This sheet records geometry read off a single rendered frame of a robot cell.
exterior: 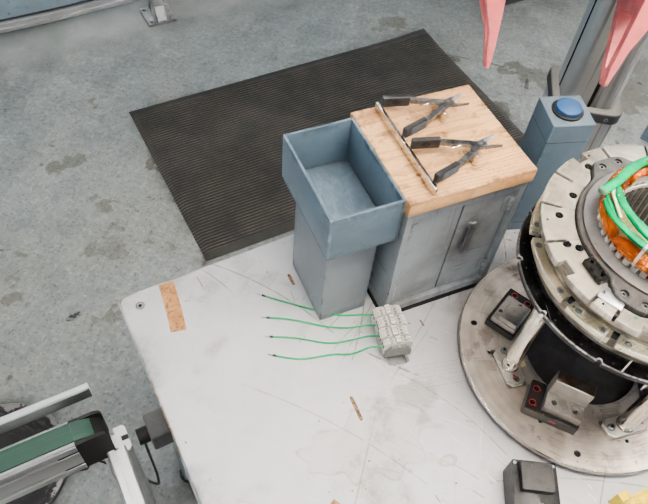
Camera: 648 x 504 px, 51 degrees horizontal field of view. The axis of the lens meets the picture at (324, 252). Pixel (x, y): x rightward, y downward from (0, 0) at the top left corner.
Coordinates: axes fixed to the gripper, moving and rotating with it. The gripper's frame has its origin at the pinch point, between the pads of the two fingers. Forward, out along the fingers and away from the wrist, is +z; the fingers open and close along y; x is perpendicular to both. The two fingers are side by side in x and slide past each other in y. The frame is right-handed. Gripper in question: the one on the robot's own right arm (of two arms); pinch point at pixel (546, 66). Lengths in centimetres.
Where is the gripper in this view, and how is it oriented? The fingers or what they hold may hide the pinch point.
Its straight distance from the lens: 60.7
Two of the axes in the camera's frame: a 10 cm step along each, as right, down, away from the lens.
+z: -1.4, 9.1, 4.0
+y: 9.9, 1.7, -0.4
